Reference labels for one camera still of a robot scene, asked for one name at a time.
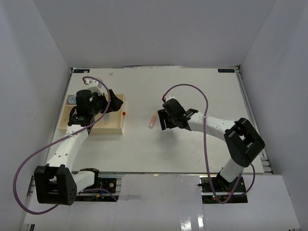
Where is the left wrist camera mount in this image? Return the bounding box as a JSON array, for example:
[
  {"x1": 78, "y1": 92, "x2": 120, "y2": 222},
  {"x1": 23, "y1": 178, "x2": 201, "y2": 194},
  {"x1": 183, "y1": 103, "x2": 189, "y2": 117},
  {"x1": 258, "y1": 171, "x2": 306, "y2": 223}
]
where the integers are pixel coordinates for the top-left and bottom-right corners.
[{"x1": 84, "y1": 78, "x2": 103, "y2": 95}]

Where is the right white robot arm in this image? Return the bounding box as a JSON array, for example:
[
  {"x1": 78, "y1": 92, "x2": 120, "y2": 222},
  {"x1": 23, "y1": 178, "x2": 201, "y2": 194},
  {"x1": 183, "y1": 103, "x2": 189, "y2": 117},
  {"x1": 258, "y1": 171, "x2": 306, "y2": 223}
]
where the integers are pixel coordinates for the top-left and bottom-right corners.
[{"x1": 157, "y1": 97, "x2": 265, "y2": 192}]

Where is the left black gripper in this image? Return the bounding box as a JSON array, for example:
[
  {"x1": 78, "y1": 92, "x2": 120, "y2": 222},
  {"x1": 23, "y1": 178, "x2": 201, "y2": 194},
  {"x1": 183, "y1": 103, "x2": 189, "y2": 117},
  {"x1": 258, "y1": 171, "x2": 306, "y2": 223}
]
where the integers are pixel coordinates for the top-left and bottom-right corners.
[{"x1": 89, "y1": 90, "x2": 123, "y2": 116}]

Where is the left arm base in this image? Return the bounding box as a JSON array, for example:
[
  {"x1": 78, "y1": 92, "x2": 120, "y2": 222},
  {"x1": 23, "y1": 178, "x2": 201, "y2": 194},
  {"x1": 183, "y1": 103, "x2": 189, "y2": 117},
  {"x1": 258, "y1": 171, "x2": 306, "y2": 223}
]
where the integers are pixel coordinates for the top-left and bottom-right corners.
[{"x1": 76, "y1": 178, "x2": 119, "y2": 202}]

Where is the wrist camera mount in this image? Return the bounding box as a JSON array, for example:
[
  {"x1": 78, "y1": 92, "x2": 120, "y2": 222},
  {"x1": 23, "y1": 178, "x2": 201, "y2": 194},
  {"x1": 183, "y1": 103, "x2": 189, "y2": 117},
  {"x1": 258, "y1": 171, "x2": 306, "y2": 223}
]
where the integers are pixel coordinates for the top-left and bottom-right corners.
[
  {"x1": 162, "y1": 94, "x2": 176, "y2": 103},
  {"x1": 84, "y1": 78, "x2": 103, "y2": 95}
]

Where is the aluminium table rail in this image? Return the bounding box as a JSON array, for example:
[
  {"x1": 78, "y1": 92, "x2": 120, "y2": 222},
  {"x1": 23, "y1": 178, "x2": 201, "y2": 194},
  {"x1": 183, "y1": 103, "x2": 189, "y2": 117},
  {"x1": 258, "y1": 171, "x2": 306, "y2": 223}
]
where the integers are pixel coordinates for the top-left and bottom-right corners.
[{"x1": 234, "y1": 64, "x2": 275, "y2": 175}]

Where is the left table logo sticker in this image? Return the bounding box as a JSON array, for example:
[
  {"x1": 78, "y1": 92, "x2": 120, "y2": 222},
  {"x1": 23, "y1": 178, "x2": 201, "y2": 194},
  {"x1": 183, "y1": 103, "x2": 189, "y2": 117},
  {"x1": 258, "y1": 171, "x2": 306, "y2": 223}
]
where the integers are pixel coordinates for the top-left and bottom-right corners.
[{"x1": 73, "y1": 69, "x2": 90, "y2": 74}]

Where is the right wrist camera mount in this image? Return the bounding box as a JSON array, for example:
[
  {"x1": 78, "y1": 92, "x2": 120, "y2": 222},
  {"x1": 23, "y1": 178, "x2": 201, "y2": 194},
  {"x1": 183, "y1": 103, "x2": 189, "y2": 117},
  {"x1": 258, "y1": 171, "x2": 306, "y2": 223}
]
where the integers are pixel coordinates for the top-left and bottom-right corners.
[{"x1": 162, "y1": 94, "x2": 176, "y2": 103}]

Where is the orange highlighter pen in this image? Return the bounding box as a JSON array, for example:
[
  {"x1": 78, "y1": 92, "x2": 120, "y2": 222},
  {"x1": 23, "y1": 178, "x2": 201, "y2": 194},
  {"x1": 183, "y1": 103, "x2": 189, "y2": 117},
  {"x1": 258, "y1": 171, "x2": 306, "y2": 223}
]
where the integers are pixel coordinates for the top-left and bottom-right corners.
[{"x1": 148, "y1": 112, "x2": 158, "y2": 129}]

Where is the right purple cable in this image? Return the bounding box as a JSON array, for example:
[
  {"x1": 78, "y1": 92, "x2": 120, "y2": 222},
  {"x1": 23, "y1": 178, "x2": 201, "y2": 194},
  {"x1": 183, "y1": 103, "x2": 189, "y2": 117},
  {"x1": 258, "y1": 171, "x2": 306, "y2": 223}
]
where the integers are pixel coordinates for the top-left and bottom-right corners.
[{"x1": 161, "y1": 83, "x2": 256, "y2": 205}]

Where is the right table logo sticker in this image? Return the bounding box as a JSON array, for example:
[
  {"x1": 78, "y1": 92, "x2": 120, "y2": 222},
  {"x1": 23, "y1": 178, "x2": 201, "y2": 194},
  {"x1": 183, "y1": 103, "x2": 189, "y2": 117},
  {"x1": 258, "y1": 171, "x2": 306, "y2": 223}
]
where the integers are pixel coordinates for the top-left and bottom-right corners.
[{"x1": 218, "y1": 68, "x2": 235, "y2": 73}]

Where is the beige wooden organizer tray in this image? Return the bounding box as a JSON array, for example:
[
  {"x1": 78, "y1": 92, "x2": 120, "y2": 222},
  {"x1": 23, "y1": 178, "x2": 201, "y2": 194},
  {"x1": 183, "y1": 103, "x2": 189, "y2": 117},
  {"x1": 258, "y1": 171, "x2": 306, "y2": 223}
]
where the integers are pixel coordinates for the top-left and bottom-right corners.
[{"x1": 58, "y1": 94, "x2": 126, "y2": 135}]

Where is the blue white ink jar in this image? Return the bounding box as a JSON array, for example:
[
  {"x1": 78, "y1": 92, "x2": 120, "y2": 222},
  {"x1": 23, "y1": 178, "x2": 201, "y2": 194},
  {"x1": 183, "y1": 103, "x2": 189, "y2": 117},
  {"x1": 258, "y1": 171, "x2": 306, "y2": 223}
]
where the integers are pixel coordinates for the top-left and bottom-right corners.
[{"x1": 66, "y1": 95, "x2": 77, "y2": 105}]

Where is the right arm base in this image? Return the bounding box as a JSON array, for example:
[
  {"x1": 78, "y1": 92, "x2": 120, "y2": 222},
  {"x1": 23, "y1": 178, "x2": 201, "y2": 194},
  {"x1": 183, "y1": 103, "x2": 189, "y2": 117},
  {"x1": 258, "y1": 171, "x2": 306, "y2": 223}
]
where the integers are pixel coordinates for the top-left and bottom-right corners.
[{"x1": 198, "y1": 177, "x2": 248, "y2": 205}]

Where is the table logo sticker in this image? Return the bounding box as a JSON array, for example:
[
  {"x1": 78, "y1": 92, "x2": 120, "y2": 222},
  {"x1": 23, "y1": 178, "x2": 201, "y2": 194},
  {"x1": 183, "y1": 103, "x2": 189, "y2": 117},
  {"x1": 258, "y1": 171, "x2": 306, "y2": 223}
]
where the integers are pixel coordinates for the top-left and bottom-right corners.
[
  {"x1": 73, "y1": 69, "x2": 90, "y2": 74},
  {"x1": 218, "y1": 68, "x2": 235, "y2": 73}
]

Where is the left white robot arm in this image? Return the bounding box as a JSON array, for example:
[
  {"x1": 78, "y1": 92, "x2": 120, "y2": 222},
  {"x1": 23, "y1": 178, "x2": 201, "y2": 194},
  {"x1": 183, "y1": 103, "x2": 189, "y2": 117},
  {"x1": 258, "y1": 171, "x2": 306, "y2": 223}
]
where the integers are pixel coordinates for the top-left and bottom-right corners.
[{"x1": 34, "y1": 90, "x2": 123, "y2": 205}]

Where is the yellow highlighter pen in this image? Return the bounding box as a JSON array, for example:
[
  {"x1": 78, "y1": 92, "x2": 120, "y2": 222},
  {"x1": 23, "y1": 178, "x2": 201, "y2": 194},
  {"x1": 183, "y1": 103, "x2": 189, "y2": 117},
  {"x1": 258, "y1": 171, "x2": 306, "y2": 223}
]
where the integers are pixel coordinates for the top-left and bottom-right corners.
[{"x1": 104, "y1": 114, "x2": 110, "y2": 124}]

